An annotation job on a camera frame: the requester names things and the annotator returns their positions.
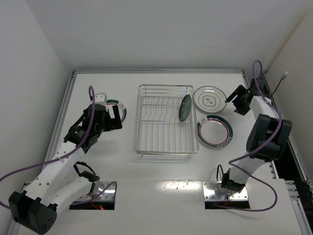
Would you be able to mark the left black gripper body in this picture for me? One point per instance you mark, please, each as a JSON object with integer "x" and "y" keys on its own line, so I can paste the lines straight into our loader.
{"x": 110, "y": 119}

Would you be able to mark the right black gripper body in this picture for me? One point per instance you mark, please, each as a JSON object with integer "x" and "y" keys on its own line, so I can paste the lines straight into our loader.
{"x": 239, "y": 99}

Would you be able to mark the white plate grey rim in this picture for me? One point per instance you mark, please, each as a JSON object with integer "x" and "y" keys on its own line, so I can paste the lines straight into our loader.
{"x": 210, "y": 99}

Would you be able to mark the blue floral green plate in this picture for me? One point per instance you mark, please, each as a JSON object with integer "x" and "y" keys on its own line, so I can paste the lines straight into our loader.
{"x": 185, "y": 108}

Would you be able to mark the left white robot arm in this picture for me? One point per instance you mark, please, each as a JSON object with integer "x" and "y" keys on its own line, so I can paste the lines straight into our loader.
{"x": 60, "y": 184}

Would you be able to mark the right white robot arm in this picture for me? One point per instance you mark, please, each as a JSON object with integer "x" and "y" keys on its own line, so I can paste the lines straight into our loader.
{"x": 267, "y": 140}

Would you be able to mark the left green red rimmed plate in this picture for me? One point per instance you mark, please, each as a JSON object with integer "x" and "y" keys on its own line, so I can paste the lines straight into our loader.
{"x": 120, "y": 105}

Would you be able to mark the green red rimmed plate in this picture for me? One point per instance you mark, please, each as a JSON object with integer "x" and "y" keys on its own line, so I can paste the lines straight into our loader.
{"x": 120, "y": 105}
{"x": 214, "y": 131}

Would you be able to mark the right green red rimmed plate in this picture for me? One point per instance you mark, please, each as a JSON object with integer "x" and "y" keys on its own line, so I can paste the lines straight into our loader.
{"x": 214, "y": 131}

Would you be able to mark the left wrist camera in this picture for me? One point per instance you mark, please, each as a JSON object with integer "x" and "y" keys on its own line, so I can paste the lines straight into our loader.
{"x": 101, "y": 98}

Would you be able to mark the black wall cable white plug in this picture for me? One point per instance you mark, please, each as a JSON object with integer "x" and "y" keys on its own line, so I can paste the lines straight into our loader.
{"x": 283, "y": 76}

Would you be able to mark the metal wire dish rack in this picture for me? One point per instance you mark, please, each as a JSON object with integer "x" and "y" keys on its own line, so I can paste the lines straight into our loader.
{"x": 158, "y": 130}

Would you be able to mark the aluminium table frame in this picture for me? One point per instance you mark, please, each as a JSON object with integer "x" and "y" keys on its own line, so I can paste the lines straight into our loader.
{"x": 160, "y": 195}

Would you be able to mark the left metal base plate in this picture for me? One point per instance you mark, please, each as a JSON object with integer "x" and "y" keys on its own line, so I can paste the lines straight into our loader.
{"x": 103, "y": 191}

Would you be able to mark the metal base plate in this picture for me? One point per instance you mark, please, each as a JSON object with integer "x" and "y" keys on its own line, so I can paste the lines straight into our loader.
{"x": 103, "y": 191}
{"x": 212, "y": 192}

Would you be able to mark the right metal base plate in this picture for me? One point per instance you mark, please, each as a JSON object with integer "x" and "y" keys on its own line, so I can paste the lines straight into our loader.
{"x": 212, "y": 192}

